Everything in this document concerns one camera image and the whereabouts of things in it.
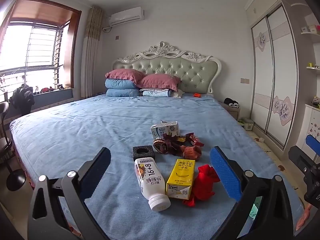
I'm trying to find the pink pillow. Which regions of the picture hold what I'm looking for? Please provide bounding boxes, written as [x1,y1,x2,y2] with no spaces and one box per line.
[137,74,181,91]
[105,68,146,85]

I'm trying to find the white green storage box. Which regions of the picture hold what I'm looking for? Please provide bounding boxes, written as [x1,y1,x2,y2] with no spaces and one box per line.
[238,118,254,131]

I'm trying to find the white yogurt drink bottle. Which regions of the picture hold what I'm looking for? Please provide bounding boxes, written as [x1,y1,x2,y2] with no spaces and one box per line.
[135,157,171,212]

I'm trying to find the right pink pillow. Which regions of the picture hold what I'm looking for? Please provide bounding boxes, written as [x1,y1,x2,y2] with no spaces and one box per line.
[137,74,181,91]

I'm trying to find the yellow banana milk carton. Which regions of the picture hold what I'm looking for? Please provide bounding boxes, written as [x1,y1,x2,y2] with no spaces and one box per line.
[166,159,195,200]

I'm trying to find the small orange object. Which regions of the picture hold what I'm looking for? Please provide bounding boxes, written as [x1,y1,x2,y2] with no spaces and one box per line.
[193,93,201,98]

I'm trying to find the white milk carton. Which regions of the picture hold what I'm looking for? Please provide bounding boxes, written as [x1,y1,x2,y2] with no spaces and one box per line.
[150,120,180,139]

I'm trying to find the blue bed sheet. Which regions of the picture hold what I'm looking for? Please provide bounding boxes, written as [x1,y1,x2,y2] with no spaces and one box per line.
[9,93,304,240]

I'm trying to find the white sliding wardrobe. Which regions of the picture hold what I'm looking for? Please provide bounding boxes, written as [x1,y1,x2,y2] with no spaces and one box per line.
[246,0,297,149]

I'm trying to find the cartoon pattern floor mat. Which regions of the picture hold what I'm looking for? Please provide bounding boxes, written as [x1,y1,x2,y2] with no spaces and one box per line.
[247,127,308,219]

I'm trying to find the white air conditioner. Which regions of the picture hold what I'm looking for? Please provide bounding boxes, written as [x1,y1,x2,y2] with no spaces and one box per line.
[108,7,144,27]

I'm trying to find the white corner shelf cabinet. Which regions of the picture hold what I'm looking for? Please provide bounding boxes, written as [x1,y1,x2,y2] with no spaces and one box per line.
[281,0,317,153]

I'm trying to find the black white clothes pile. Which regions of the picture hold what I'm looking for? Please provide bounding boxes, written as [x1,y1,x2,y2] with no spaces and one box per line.
[223,98,240,108]

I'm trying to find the light blue folded blanket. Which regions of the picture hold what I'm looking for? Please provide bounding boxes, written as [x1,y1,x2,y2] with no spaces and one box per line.
[139,88,172,97]

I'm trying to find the window with metal bars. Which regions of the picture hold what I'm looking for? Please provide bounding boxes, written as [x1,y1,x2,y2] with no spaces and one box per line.
[1,0,81,100]

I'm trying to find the black foam square block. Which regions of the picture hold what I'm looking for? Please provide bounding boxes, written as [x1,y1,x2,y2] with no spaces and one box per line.
[132,145,155,161]

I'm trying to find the dark red snack wrappers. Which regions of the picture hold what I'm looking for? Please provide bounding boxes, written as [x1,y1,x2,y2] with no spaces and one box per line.
[153,133,204,158]

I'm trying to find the beige striped curtain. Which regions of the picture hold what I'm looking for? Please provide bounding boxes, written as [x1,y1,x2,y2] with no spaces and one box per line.
[80,6,104,98]

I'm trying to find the red cloth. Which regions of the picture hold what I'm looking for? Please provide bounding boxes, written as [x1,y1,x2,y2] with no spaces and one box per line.
[182,164,220,207]

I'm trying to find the green tufted headboard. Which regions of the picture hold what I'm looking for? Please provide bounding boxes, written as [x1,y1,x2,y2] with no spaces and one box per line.
[112,41,222,94]

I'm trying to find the black jacket on chair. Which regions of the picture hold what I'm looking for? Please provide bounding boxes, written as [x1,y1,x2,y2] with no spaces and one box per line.
[9,84,35,116]

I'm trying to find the left pink pillow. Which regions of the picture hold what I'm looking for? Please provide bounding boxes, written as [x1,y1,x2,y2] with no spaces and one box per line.
[105,68,146,85]

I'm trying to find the grey bedside table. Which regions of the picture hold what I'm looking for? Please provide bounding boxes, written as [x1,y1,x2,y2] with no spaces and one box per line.
[219,101,240,120]

